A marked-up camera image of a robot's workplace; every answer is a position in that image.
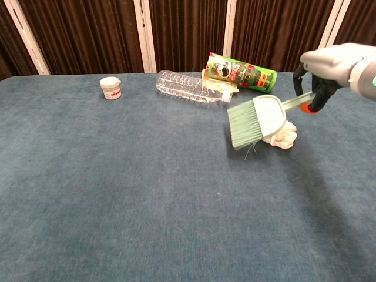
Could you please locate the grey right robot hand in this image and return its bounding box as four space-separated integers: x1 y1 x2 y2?
292 42 367 115

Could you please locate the mint green hand brush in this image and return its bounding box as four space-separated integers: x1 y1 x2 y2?
226 90 317 161

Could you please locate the brown pleated curtain panel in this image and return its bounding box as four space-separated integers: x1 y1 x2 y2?
148 0 229 73
334 0 376 48
230 0 336 73
0 0 39 82
17 0 145 76

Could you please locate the green Pringles chips can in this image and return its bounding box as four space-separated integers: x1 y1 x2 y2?
201 51 278 95

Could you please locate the white paper tissue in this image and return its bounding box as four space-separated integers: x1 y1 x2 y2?
261 120 298 149

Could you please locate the crumpled yellowish paper wad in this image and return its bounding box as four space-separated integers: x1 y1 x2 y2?
202 76 240 95

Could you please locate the clear plastic water bottle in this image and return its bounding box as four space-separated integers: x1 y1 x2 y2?
155 69 234 105

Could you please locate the small white plastic jar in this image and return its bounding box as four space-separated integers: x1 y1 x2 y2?
99 76 122 101

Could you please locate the blue velvet tablecloth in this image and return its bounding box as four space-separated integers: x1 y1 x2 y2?
0 70 376 282

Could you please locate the white partition post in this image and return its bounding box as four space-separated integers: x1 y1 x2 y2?
222 0 238 60
318 0 352 50
133 0 157 73
2 0 51 76

